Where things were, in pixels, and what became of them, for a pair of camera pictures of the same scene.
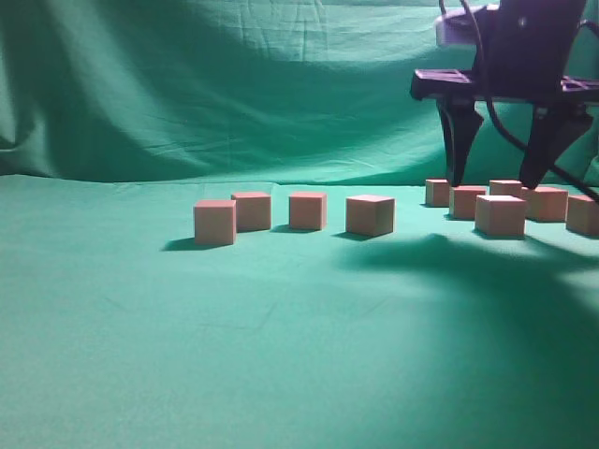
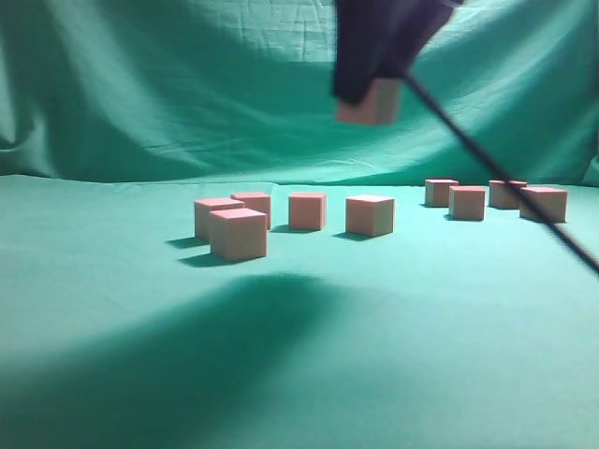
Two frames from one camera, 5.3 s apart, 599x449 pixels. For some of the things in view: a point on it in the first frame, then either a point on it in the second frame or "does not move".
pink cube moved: x=497 y=215 -> x=238 y=234
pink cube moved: x=582 y=214 -> x=379 y=103
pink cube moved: x=462 y=200 does not move
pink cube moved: x=253 y=211 does not move
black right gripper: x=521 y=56 -> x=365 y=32
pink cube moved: x=370 y=215 does not move
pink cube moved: x=308 y=211 does not move
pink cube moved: x=215 y=222 does not move
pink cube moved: x=545 y=204 does not move
